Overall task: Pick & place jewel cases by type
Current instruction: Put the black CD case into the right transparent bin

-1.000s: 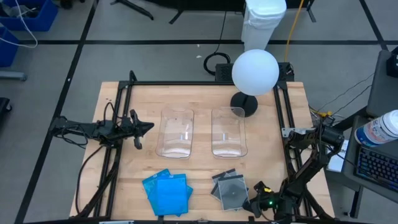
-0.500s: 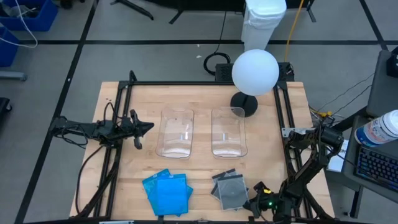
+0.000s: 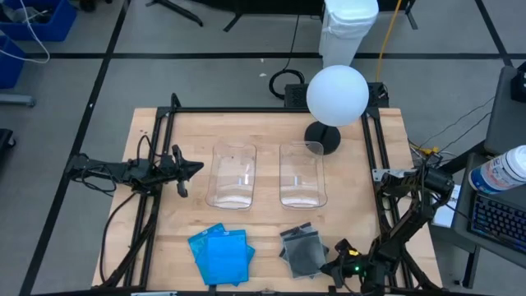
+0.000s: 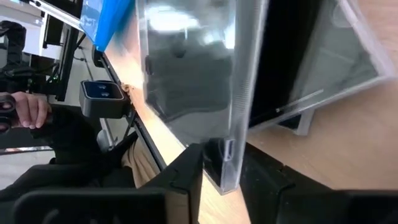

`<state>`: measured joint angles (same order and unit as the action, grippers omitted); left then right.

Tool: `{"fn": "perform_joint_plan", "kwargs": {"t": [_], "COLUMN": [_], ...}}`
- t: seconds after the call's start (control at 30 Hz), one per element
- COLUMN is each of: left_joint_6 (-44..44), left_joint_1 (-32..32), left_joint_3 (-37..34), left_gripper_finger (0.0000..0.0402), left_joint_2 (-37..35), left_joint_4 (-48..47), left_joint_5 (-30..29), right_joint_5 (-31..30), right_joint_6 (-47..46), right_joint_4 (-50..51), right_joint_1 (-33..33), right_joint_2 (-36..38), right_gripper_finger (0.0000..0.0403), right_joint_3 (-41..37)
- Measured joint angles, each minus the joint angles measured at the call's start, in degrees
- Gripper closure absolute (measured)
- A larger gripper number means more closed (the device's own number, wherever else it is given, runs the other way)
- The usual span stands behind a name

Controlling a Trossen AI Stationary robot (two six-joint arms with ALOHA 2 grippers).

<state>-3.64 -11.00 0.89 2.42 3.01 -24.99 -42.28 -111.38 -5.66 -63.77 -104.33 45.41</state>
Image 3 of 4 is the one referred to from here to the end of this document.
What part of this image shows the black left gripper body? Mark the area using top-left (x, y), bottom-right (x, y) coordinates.
top-left (158, 154), bottom-right (182, 184)

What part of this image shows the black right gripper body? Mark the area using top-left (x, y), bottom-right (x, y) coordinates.
top-left (345, 257), bottom-right (369, 287)

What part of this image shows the clear plastic bin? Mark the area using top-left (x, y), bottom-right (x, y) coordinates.
top-left (278, 141), bottom-right (329, 210)
top-left (205, 141), bottom-right (258, 211)

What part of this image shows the white paper sheet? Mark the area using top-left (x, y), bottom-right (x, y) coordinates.
top-left (431, 183), bottom-right (462, 229)

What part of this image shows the grey desk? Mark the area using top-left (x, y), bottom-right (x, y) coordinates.
top-left (450, 152), bottom-right (526, 259)

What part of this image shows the black perforated control box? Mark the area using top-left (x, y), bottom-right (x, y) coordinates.
top-left (284, 81), bottom-right (390, 109)

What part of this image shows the black stand leg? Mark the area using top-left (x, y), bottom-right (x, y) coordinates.
top-left (145, 0), bottom-right (205, 28)
top-left (223, 12), bottom-right (244, 33)
top-left (404, 0), bottom-right (419, 30)

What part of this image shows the black keyboard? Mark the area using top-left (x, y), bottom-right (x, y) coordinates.
top-left (468, 191), bottom-right (526, 252)

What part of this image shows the white globe table lamp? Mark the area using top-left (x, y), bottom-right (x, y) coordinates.
top-left (303, 64), bottom-right (370, 156)

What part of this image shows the black chair base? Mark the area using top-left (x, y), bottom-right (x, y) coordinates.
top-left (0, 127), bottom-right (17, 160)

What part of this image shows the grey metal foot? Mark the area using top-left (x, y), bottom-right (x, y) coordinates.
top-left (0, 93), bottom-right (37, 108)

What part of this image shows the white wipes canister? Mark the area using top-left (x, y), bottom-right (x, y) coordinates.
top-left (468, 144), bottom-right (526, 195)

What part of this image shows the black backdrop panel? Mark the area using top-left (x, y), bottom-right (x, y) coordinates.
top-left (192, 0), bottom-right (325, 16)

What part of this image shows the blue storage bin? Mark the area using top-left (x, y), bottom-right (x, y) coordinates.
top-left (0, 0), bottom-right (78, 42)
top-left (0, 35), bottom-right (26, 90)

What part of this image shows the white trash can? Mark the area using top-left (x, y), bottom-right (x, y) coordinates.
top-left (318, 0), bottom-right (380, 69)

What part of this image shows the grey side table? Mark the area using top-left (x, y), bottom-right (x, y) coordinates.
top-left (483, 64), bottom-right (526, 156)

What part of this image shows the black device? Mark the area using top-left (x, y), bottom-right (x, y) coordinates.
top-left (510, 61), bottom-right (526, 104)

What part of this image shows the grey metal base plate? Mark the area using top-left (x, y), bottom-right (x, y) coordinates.
top-left (371, 167), bottom-right (398, 184)

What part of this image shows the black coiled cable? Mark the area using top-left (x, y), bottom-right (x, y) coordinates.
top-left (268, 14), bottom-right (307, 100)

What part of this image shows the white cable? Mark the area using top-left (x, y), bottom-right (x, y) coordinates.
top-left (0, 0), bottom-right (51, 65)

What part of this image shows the yellow cable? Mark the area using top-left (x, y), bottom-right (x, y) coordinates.
top-left (376, 0), bottom-right (403, 82)

